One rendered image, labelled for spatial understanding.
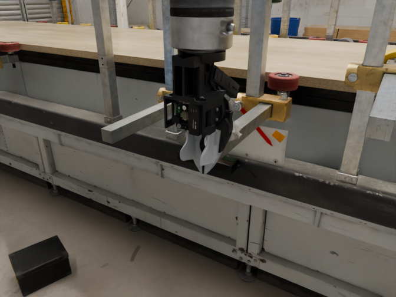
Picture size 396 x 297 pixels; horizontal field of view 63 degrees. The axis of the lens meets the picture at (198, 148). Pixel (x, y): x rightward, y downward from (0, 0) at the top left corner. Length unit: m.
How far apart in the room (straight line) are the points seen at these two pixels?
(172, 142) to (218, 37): 0.57
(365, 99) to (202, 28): 0.44
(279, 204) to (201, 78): 0.58
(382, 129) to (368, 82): 0.29
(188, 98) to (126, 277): 1.17
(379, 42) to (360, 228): 0.45
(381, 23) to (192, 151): 0.44
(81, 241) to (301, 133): 1.19
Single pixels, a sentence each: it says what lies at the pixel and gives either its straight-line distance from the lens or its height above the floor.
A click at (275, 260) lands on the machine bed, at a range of 1.37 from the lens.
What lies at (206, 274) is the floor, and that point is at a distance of 1.52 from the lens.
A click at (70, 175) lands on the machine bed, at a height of 0.18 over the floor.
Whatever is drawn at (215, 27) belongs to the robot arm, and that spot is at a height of 1.06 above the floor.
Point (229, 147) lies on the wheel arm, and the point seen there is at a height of 0.84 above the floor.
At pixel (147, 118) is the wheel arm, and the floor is 0.83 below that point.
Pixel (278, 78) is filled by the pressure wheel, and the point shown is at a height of 0.91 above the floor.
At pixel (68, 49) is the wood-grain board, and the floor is 0.90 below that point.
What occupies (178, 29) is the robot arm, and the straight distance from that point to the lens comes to 0.47.
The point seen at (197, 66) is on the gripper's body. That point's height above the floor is 1.01.
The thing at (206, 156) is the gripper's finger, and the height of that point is 0.87.
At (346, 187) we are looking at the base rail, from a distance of 0.83.
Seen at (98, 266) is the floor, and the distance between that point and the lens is 1.61.
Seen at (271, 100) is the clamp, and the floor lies 0.87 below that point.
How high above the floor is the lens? 1.10
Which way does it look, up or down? 25 degrees down
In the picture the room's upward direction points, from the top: straight up
